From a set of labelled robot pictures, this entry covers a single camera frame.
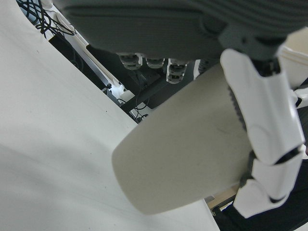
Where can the left white grey robot hand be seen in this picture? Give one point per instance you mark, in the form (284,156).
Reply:
(156,26)

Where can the beige paper cup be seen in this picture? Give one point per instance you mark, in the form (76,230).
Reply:
(180,149)

